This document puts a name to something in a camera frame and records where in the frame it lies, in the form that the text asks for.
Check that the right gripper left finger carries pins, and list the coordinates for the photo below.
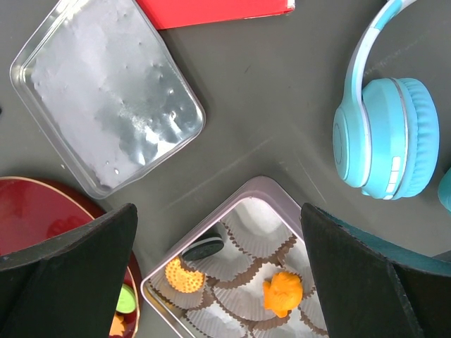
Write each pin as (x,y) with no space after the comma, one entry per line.
(69,285)

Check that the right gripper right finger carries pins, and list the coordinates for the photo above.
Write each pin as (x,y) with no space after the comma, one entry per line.
(369,287)

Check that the orange leaf cookie large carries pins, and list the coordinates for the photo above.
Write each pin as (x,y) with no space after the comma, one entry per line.
(283,293)

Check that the orange round cookie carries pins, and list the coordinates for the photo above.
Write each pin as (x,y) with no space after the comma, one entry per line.
(183,280)

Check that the black sandwich cookie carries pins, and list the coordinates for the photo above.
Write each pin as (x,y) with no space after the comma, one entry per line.
(205,246)

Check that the silver tin lid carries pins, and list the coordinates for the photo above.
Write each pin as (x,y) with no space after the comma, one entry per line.
(103,87)

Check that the green sandwich cookie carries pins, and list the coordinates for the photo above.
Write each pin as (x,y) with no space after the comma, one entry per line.
(126,301)

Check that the orange flower cookie lower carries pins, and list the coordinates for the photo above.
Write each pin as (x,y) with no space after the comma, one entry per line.
(118,326)

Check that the red round lacquer tray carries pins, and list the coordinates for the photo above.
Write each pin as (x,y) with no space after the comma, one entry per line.
(33,211)

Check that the cookie tin with paper cups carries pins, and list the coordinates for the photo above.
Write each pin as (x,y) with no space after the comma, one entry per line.
(260,227)

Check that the teal macaron upper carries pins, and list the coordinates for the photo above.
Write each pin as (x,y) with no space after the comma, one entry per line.
(386,134)

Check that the red folder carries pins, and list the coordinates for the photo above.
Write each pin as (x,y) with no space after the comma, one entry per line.
(168,14)

